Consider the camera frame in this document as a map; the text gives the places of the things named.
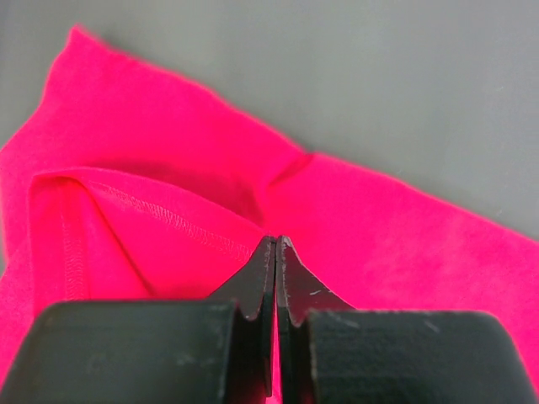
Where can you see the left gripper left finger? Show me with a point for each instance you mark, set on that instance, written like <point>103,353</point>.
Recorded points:
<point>216,350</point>

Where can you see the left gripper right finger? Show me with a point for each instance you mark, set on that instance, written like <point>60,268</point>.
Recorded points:
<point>333,353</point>

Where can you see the magenta t shirt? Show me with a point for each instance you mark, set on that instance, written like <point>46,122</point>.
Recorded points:
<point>132,183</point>

